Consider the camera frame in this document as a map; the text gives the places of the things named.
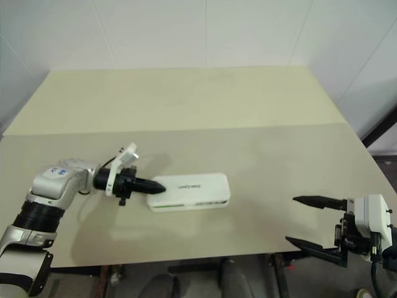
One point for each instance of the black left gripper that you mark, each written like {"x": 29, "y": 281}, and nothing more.
{"x": 125, "y": 186}

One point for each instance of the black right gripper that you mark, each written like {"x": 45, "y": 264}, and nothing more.
{"x": 350, "y": 236}

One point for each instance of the white pencil case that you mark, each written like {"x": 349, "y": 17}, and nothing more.
{"x": 192, "y": 189}

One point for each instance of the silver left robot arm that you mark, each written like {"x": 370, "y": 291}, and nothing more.
{"x": 49, "y": 186}

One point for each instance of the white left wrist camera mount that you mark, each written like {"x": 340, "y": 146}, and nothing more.
{"x": 122, "y": 159}

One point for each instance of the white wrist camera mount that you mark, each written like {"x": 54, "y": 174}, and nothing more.
{"x": 122, "y": 159}
{"x": 373, "y": 214}

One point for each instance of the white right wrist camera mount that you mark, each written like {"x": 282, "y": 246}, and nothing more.
{"x": 373, "y": 214}

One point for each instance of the black metal table frame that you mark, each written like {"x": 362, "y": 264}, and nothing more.
{"x": 279, "y": 276}

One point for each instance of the black slanted stand frame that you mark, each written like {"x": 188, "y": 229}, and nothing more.
{"x": 380, "y": 132}

